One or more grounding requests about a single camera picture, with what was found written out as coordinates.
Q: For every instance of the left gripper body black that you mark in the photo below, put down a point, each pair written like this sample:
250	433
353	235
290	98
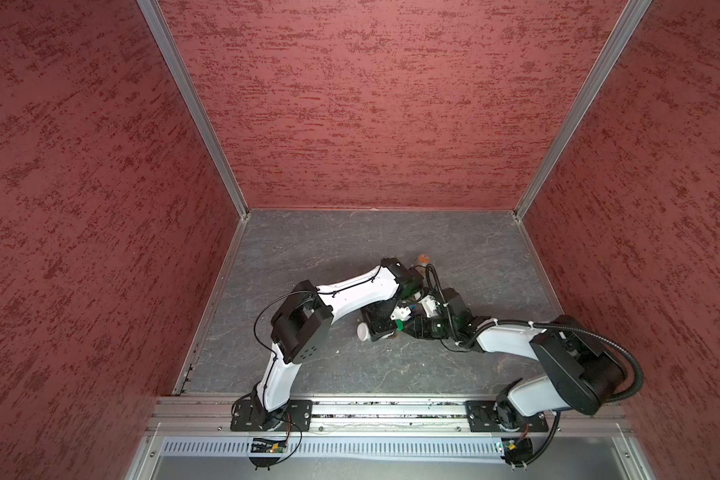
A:
377	316

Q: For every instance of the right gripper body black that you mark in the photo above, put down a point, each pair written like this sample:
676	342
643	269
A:
436	327

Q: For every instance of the white pill bottle green cap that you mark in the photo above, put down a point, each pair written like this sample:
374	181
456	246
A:
374	329

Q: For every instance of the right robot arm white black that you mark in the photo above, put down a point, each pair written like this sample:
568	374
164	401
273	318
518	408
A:
579	373

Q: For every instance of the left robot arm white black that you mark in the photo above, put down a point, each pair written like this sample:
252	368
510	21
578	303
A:
301	325

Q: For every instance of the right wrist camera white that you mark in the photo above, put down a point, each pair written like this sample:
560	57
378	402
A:
429	306

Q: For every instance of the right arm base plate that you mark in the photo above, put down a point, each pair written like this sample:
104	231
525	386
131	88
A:
480	415

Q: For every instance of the right controller board with wires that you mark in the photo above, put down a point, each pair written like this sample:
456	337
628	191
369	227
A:
520	453

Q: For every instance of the controller board with wires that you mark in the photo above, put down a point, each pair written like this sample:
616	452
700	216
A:
265	453
520	453

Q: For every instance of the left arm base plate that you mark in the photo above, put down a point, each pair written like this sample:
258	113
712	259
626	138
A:
248	415

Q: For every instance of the left controller board with wires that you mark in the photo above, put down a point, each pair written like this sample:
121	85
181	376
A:
265	453

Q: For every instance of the white slotted cable duct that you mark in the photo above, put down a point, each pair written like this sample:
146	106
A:
481	450

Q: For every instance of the aluminium front rail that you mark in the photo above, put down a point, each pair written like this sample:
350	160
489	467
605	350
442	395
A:
332	415

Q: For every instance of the left aluminium corner post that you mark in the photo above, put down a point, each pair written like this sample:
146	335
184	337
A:
165	41

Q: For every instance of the aluminium corner post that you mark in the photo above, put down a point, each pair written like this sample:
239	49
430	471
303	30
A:
165	41
621	33

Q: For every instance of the right aluminium corner post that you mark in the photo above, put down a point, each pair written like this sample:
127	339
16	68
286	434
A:
621	33

